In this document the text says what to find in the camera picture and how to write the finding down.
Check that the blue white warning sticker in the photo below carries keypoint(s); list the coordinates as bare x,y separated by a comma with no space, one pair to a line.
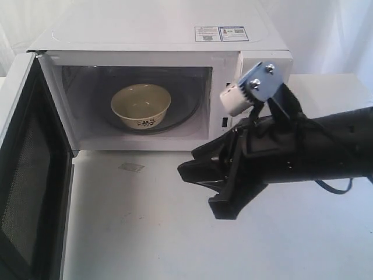
220,34

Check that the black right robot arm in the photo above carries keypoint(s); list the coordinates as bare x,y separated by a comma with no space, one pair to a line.
339,145

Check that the white microwave door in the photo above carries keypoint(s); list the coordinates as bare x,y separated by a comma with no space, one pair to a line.
36,175

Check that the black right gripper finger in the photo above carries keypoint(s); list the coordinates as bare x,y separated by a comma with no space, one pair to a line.
212,162
233,195

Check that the white microwave oven body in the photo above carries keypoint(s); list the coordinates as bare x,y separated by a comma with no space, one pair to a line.
91,37

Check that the cream floral ceramic bowl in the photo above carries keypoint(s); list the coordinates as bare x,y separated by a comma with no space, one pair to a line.
141,106

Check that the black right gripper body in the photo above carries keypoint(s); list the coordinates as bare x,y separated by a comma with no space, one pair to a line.
254,155

